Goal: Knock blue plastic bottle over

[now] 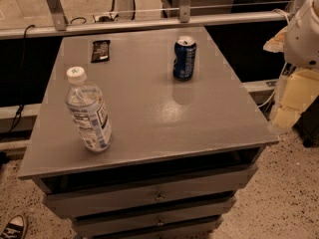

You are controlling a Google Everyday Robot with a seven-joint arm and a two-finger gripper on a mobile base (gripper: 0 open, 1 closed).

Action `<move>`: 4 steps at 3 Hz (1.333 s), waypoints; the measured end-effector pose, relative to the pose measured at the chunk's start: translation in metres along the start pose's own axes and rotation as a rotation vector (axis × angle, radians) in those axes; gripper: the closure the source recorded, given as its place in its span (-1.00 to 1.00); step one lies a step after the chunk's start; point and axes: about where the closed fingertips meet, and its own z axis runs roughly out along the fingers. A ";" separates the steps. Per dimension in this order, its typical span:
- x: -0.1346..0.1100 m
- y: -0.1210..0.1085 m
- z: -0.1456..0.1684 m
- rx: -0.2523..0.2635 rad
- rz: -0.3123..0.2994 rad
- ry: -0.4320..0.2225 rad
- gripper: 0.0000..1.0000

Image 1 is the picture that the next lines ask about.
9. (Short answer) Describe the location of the blue soda can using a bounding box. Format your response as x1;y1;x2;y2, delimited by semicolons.
172;36;196;81

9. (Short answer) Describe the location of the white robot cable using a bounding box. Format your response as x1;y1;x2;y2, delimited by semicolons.
257;62;289;110

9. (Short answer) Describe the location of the black white sneaker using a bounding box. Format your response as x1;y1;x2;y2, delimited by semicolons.
0;215;28;239

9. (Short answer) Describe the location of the grey metal railing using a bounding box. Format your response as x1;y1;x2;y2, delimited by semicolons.
0;0;292;39

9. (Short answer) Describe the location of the black hanging cable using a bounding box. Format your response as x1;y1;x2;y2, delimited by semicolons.
7;24;36;133

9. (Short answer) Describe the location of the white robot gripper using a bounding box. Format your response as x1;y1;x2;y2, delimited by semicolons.
263;0;319;128

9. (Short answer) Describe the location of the grey drawer cabinet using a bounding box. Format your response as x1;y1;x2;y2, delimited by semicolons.
19;27;277;239

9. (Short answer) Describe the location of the black snack packet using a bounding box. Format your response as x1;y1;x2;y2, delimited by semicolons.
91;40;111;63

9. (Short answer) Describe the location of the clear plastic water bottle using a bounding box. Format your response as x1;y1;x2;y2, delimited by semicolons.
66;66;112;152

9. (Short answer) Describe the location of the white power strip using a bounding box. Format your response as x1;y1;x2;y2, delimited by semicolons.
93;13;119;23

